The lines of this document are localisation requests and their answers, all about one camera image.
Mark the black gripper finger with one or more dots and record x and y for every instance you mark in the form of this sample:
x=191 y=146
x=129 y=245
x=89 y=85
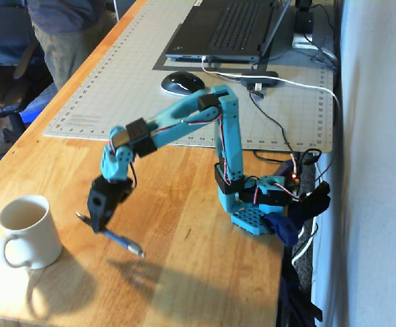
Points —
x=106 y=218
x=95 y=223

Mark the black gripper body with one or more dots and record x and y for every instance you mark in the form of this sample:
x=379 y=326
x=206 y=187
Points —
x=99 y=204

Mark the blue mechanical pen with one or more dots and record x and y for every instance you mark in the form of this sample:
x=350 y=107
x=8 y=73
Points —
x=122 y=240

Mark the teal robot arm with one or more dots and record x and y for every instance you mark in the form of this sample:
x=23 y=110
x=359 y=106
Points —
x=231 y=136

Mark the white ceramic mug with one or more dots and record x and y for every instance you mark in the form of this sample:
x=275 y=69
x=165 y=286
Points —
x=34 y=242

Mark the gray gridded cutting mat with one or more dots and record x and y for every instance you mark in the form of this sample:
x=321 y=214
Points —
x=129 y=85

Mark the black computer mouse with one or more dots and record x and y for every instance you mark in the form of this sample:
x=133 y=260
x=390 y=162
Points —
x=180 y=83

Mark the black office chair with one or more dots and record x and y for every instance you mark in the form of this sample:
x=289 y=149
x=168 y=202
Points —
x=3 y=98

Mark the person in khaki trousers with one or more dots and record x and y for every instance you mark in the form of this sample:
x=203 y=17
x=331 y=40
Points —
x=68 y=44

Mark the blue table clamp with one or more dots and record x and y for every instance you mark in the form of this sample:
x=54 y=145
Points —
x=283 y=230

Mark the motor controller board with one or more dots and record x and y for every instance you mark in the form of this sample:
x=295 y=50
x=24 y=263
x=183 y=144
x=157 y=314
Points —
x=296 y=180

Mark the black usb hub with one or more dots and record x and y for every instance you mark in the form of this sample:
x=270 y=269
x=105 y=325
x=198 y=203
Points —
x=259 y=78

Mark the dark gray laptop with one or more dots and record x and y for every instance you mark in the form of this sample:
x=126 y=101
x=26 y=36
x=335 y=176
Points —
x=231 y=30

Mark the black table clamp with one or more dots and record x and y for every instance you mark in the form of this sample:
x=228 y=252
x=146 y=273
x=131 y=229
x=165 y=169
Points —
x=315 y=202

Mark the black device on silver base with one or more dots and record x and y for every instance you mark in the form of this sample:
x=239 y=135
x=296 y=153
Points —
x=305 y=24

